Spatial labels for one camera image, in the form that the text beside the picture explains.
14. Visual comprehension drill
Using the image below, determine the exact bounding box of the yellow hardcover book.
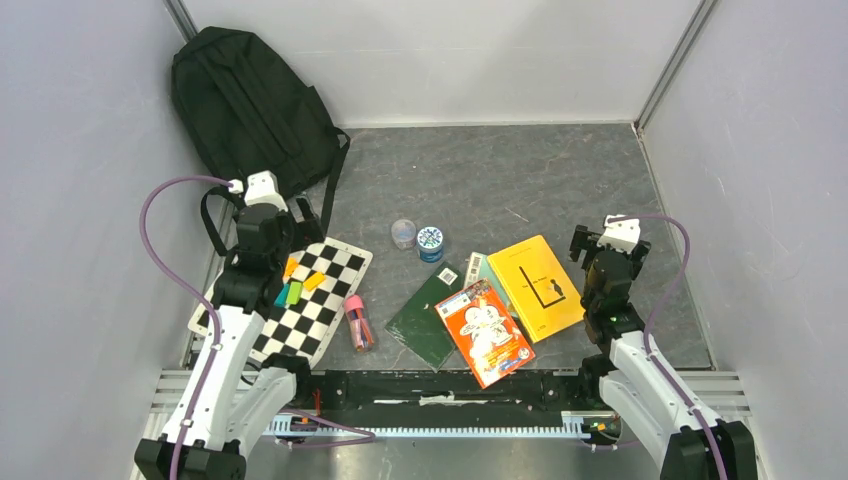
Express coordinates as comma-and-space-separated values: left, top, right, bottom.
488, 235, 584, 343

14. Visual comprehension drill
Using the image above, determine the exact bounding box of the black student backpack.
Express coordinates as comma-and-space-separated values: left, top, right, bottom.
170, 26, 351, 235

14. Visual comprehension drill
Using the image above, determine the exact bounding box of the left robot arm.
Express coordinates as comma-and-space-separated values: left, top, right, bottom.
134, 200, 314, 479

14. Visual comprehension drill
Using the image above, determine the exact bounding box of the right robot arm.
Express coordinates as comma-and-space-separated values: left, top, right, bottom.
569, 216, 759, 479

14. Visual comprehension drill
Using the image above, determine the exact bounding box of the orange toy block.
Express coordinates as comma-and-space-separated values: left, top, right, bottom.
282, 258, 299, 279

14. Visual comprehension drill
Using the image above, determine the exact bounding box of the yellow toy block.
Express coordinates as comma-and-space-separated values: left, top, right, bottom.
302, 271, 326, 291

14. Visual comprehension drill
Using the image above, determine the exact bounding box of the checkered chess board mat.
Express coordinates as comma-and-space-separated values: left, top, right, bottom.
188, 236, 374, 370

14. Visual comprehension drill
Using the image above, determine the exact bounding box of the green toy block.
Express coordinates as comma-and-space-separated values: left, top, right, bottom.
284, 281, 303, 306

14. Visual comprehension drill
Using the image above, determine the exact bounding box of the teal toy block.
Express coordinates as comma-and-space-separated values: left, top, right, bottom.
274, 283, 290, 308

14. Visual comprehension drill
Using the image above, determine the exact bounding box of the pink capped pencil tube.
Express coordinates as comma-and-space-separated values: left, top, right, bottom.
343, 294, 376, 353

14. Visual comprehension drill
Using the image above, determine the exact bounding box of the clear jar of paperclips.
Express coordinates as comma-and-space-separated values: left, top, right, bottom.
390, 219, 418, 250

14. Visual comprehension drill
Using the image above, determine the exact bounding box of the teal book with barcode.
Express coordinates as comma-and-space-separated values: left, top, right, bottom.
464, 252, 510, 307

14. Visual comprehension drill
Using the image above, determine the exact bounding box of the blue lidded round tub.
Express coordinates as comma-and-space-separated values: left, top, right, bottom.
416, 226, 444, 263

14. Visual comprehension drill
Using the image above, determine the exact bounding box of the orange comic book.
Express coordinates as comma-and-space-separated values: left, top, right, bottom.
436, 279, 535, 389

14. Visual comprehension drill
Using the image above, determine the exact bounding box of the green notebook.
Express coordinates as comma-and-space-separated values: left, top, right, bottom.
386, 262, 463, 371

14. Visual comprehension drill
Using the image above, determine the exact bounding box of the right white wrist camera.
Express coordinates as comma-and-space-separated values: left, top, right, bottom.
597, 215, 641, 254

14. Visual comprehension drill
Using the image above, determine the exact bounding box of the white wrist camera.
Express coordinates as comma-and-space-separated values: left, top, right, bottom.
597, 215, 641, 254
227, 170, 288, 212

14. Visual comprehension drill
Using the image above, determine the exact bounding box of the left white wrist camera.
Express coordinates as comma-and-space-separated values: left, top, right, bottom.
227, 170, 288, 212

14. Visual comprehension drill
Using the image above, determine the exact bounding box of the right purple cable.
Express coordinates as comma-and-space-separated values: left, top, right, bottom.
608, 213, 730, 480

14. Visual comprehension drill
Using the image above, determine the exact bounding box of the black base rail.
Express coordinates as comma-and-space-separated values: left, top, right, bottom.
285, 369, 614, 428

